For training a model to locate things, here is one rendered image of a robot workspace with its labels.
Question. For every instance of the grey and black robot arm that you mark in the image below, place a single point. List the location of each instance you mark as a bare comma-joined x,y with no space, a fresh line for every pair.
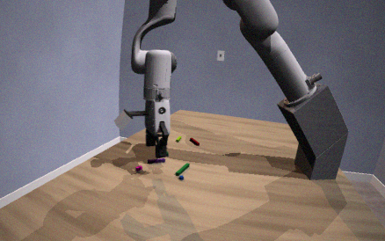
258,25

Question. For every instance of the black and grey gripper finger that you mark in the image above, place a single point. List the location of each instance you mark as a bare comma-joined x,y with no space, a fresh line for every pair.
150,139
161,145

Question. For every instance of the purple rod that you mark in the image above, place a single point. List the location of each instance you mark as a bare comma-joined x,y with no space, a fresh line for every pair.
160,160

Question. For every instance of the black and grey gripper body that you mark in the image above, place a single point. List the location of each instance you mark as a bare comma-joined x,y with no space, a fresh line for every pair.
153,108

